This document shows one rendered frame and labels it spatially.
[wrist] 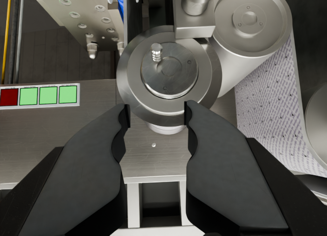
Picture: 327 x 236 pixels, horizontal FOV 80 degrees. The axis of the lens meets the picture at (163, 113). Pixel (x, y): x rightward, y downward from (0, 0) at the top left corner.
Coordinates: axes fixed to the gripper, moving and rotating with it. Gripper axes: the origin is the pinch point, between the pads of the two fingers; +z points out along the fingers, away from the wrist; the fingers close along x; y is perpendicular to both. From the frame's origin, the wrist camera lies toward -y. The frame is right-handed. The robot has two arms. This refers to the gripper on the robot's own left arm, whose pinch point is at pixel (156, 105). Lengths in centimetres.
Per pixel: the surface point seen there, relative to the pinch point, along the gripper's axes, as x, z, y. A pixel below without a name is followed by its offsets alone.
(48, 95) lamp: -35, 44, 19
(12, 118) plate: -46, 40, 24
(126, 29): -4.5, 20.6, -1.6
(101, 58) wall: -64, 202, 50
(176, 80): 2.3, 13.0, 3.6
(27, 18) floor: -137, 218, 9
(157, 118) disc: -0.4, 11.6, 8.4
